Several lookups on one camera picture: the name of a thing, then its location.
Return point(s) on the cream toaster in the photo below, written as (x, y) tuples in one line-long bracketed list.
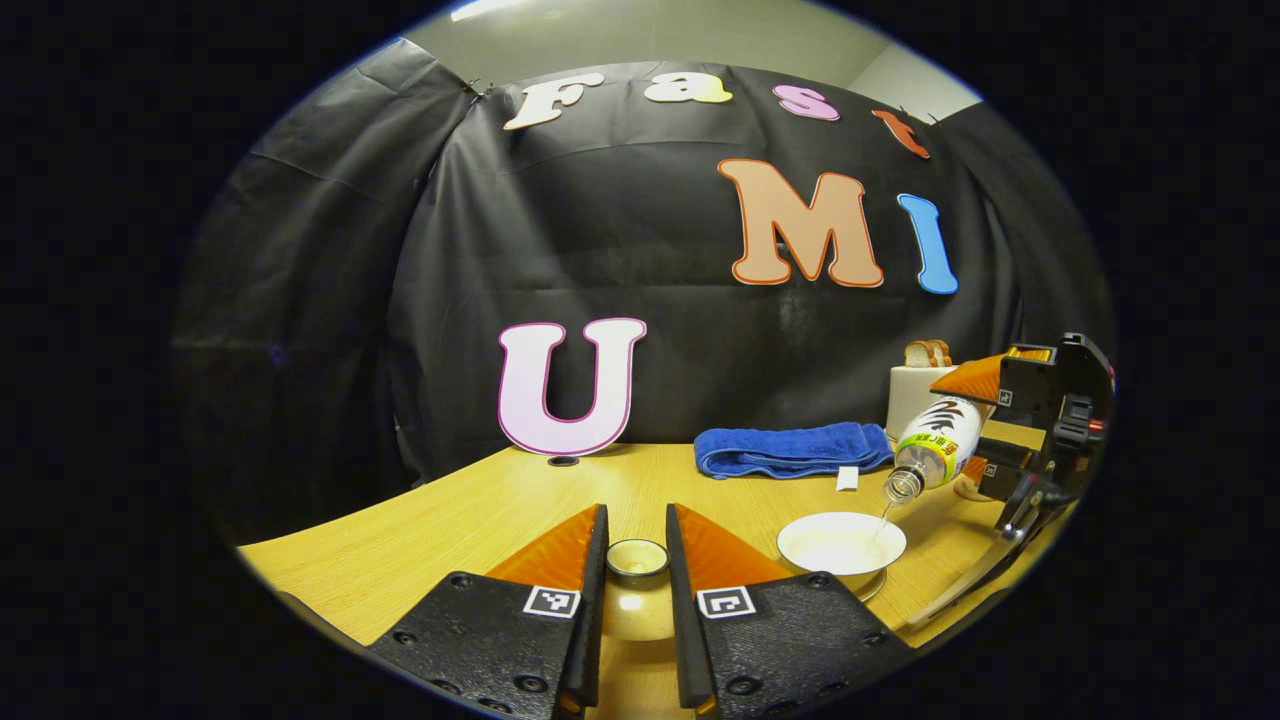
[(910, 400)]

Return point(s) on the black backdrop cloth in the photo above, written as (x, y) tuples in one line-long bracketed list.
[(650, 250)]

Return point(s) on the bread slice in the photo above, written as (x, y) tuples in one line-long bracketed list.
[(942, 353), (918, 355)]

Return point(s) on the clear water bottle white label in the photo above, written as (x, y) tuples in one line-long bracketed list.
[(940, 440)]

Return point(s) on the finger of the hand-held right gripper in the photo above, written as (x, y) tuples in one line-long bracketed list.
[(1000, 470), (975, 380)]

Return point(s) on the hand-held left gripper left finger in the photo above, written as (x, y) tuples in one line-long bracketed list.
[(590, 620)]

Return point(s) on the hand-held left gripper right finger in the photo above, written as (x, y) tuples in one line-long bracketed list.
[(685, 620)]

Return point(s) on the cream teacup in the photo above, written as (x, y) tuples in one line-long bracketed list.
[(835, 545)]

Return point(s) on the blue towel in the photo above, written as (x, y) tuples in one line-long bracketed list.
[(790, 448)]

